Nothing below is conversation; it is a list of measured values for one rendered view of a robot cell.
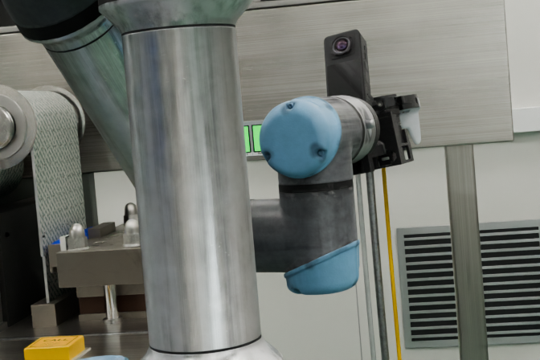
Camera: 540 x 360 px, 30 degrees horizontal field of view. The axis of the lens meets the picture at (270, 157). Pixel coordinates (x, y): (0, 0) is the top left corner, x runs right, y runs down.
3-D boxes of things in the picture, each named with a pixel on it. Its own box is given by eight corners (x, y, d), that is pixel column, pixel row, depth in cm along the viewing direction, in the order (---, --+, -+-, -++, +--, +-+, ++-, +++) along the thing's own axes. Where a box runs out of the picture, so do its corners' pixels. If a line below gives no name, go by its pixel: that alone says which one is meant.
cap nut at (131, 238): (120, 247, 171) (117, 221, 170) (126, 243, 174) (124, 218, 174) (141, 246, 170) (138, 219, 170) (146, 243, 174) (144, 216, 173)
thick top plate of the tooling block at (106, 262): (59, 288, 170) (55, 252, 170) (126, 251, 210) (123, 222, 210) (150, 283, 168) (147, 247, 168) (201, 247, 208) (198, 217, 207)
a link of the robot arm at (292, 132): (256, 188, 97) (249, 100, 97) (300, 177, 107) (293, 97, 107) (333, 185, 94) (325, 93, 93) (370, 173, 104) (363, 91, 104)
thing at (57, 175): (40, 256, 175) (30, 150, 174) (84, 237, 198) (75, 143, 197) (43, 256, 175) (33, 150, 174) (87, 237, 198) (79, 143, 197)
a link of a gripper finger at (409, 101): (396, 114, 124) (363, 119, 117) (393, 100, 124) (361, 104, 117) (431, 106, 121) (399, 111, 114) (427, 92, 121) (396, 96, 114)
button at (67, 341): (24, 364, 148) (22, 348, 148) (42, 352, 155) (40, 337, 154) (70, 362, 147) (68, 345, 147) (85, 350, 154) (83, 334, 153)
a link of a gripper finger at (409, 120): (420, 143, 128) (388, 150, 120) (411, 97, 128) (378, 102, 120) (443, 138, 126) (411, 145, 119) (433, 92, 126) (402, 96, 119)
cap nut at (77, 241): (64, 251, 171) (62, 225, 171) (71, 248, 175) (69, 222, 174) (84, 250, 171) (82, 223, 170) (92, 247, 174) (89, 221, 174)
